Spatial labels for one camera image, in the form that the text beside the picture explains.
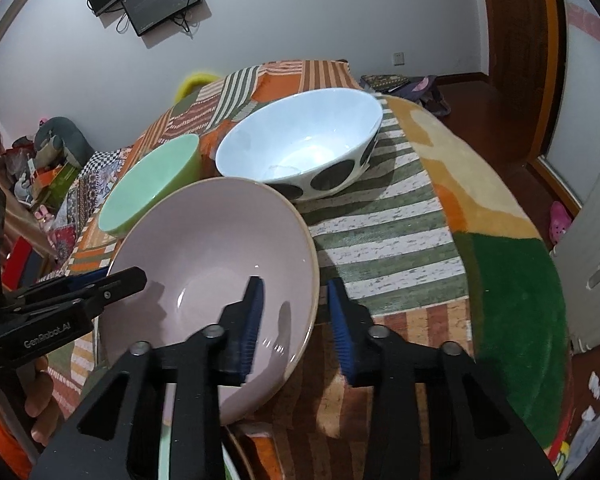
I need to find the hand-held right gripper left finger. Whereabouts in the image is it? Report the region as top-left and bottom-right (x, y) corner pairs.
(30, 276), (265, 480)

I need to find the striped orange patchwork blanket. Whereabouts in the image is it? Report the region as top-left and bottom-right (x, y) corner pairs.
(45, 59), (473, 480)

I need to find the pink bowl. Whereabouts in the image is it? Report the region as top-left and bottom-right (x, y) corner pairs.
(98, 177), (321, 426)

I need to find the black hanging cable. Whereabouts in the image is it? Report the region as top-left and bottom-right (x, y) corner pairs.
(172, 9), (197, 39)

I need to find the dark bag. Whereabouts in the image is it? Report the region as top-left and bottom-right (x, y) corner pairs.
(360, 74), (451, 116)

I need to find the person's left hand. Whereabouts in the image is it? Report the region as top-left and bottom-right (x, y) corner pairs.
(22, 357), (63, 443)

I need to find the pile of assorted toys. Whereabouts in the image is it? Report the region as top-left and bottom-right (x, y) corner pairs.
(10, 140), (46, 206)

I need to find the colourful round rug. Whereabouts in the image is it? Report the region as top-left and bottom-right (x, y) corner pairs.
(380, 94), (576, 461)

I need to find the orange bag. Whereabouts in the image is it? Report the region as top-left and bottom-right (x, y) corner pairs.
(0, 412), (33, 478)

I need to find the red box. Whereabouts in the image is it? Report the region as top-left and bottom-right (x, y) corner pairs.
(2, 235), (46, 286)

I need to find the wooden door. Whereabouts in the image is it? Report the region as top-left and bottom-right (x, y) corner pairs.
(477, 0), (548, 86)

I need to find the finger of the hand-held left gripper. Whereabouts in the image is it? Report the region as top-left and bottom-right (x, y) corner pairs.
(17, 266), (148, 317)
(40, 268), (110, 286)

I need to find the white bowl with black dots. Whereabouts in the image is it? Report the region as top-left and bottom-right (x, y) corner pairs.
(215, 87), (383, 203)

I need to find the small black wall monitor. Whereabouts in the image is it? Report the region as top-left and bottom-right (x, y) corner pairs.
(122, 0), (193, 37)

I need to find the yellow foam arch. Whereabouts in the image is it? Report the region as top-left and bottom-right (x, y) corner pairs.
(175, 72), (222, 104)

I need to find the green bowl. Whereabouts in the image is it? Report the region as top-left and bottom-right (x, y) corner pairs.
(98, 133), (201, 236)

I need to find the white heart-print wardrobe door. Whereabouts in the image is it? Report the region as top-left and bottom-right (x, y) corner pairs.
(545, 0), (600, 211)

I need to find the checked patterned quilt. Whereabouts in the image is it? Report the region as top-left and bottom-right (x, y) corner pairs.
(50, 147), (136, 261)

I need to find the white ribbed suitcase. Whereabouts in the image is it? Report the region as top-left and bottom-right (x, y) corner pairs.
(550, 150), (600, 356)

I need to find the pink slipper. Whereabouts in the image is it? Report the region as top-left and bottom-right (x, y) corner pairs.
(550, 201), (574, 246)

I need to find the green box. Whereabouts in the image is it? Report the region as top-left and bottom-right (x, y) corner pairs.
(32, 162), (81, 201)

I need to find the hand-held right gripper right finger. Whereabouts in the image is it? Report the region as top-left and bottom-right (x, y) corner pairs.
(327, 279), (558, 480)

